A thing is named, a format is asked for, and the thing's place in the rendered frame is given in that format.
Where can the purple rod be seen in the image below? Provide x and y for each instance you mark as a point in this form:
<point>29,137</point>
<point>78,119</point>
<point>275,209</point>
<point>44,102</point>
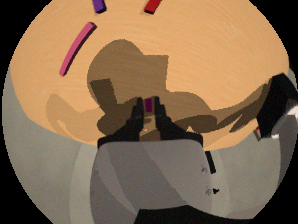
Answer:
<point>99,6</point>

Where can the pink rod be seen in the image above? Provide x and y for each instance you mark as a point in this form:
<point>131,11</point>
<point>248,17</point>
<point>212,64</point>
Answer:
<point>75,47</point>

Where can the dark red rod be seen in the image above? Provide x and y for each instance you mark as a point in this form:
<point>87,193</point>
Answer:
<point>151,6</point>

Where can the magenta rod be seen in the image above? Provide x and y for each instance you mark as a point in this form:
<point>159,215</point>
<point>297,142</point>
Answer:
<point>148,104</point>

